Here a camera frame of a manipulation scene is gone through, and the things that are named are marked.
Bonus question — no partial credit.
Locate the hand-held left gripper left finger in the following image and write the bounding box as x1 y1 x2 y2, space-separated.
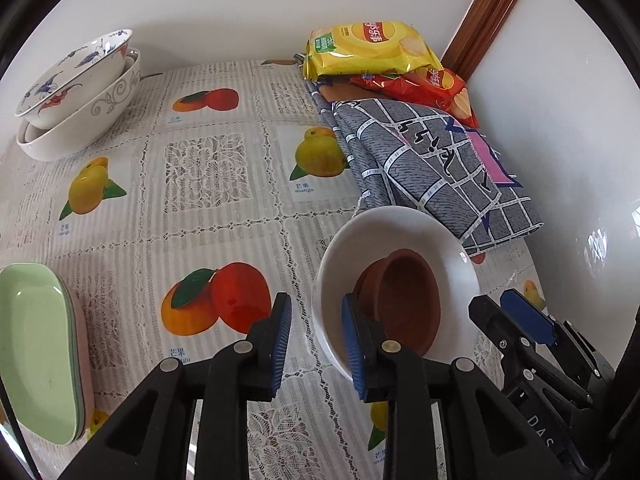
57 292 292 480

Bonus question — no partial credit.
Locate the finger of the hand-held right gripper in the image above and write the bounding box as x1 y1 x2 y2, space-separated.
500 289 616 386
469 295 538 361

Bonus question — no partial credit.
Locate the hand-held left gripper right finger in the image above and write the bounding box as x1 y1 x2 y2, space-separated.
341 294 556 480

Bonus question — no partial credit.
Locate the small brown bowl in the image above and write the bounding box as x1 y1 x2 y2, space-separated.
352 249 442 357

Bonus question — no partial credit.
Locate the plain white bowl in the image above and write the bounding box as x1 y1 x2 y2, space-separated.
312 207 481 381

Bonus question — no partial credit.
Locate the green plate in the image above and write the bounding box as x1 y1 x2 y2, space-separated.
0 262 81 447

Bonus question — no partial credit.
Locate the white bowl nested between bowls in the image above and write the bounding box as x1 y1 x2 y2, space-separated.
17 47 142 145

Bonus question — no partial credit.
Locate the grey plaid cloth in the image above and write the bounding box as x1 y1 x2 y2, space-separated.
294 52 544 257

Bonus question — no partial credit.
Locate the red chips bag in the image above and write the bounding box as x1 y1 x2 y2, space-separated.
349 67 479 129

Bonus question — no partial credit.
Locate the large white scroll-pattern bowl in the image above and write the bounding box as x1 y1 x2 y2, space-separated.
16 50 144 162

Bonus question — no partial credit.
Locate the yellow chips bag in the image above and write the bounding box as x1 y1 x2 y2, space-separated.
302 21 444 81

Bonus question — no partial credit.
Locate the blue floral print bowl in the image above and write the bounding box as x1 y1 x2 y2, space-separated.
15 30 134 129

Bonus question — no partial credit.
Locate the brown wooden door frame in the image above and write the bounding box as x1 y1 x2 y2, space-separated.
437 0 534 84

